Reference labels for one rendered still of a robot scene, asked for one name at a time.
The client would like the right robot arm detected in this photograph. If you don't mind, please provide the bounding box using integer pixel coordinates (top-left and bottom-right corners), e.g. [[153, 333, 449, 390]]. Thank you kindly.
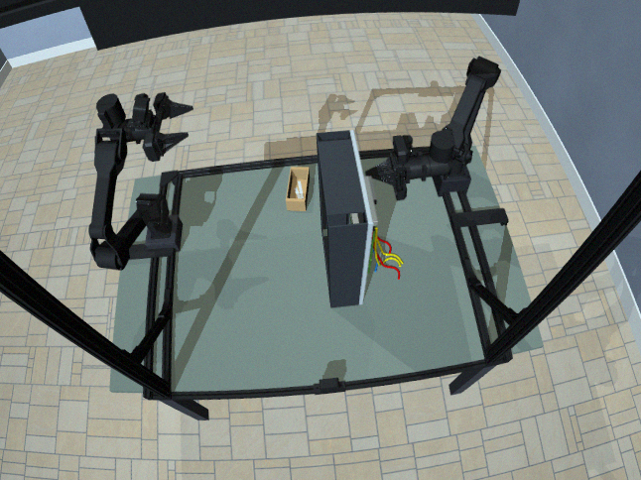
[[426, 56, 501, 179]]

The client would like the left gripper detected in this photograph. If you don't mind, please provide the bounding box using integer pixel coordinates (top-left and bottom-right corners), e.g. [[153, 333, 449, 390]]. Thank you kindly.
[[127, 92, 193, 162]]

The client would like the open tan cardboard box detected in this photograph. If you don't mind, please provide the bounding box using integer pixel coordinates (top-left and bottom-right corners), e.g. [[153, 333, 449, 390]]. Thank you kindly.
[[286, 167, 310, 211]]

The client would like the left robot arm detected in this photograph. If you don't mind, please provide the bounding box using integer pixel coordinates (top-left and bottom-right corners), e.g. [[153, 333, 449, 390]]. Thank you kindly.
[[88, 93, 173, 271]]

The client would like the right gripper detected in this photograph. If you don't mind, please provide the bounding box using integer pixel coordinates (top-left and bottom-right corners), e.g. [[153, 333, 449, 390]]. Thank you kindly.
[[365, 136, 431, 201]]

